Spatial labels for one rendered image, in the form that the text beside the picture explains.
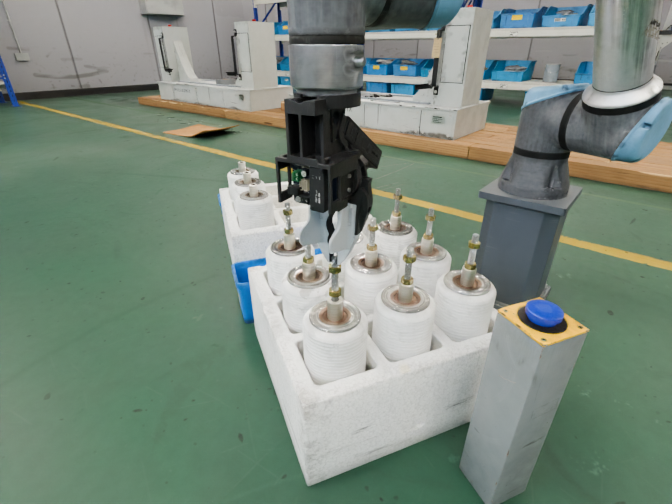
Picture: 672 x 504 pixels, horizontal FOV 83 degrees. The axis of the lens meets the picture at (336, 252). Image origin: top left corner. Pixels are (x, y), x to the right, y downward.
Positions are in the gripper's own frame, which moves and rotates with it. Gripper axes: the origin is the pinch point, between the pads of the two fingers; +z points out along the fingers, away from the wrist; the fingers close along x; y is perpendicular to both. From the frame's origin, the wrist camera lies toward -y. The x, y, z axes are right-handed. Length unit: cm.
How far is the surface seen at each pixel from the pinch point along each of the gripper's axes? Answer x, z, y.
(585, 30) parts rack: 8, -39, -467
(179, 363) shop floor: -37, 35, 4
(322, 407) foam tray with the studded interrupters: 3.2, 18.8, 9.2
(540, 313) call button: 25.0, 2.5, -3.2
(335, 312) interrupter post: 0.6, 8.8, 1.5
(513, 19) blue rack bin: -64, -52, -481
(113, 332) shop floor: -59, 35, 6
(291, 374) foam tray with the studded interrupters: -3.1, 17.5, 7.6
